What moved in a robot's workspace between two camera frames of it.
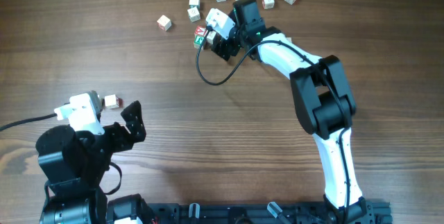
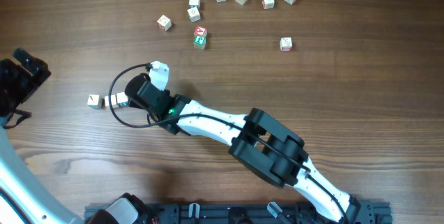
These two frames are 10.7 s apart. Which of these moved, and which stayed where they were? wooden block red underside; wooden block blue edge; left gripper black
Moved: left gripper black
Stayed: wooden block red underside; wooden block blue edge
